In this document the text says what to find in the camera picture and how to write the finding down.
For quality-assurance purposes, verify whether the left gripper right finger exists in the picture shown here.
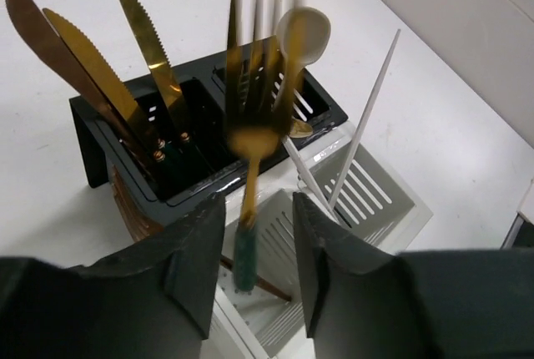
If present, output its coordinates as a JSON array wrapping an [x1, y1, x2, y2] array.
[[292, 193, 533, 358]]

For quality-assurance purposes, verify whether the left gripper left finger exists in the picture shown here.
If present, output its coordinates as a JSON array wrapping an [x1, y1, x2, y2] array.
[[1, 194, 226, 358]]

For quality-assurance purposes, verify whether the gold knife green handle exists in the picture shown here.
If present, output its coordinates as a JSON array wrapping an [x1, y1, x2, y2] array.
[[43, 8, 171, 162], [119, 0, 191, 144]]

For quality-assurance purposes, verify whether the gold fork green handle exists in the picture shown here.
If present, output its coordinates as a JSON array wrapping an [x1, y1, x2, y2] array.
[[224, 0, 307, 291]]

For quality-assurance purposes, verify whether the beige ceramic spoon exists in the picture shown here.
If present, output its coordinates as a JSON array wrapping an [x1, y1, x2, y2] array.
[[275, 6, 331, 90]]

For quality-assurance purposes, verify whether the rose gold knife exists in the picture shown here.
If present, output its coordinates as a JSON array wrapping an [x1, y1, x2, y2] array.
[[5, 0, 164, 180]]

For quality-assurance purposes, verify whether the gold spoon green handle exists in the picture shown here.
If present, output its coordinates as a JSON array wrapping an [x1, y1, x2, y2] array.
[[289, 118, 314, 139]]

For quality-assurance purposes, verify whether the white utensil container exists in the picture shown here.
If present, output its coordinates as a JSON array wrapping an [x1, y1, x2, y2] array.
[[201, 122, 432, 358]]

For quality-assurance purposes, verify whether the black utensil container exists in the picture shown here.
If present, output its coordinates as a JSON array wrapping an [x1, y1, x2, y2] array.
[[69, 52, 348, 225]]

